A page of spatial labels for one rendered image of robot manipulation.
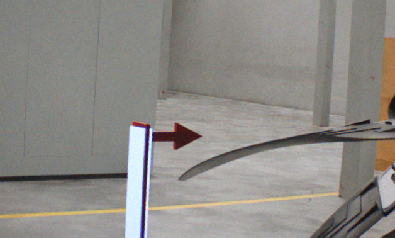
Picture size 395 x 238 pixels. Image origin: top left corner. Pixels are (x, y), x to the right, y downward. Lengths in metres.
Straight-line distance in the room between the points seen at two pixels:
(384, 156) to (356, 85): 2.42
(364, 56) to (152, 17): 2.07
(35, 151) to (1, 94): 0.62
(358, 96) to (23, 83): 3.01
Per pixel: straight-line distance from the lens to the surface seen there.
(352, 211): 1.01
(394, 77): 9.27
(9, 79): 6.92
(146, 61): 7.51
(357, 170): 7.09
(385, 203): 0.97
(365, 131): 0.81
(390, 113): 0.97
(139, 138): 0.66
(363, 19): 7.07
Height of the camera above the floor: 1.26
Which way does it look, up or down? 5 degrees down
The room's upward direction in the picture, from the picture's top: 4 degrees clockwise
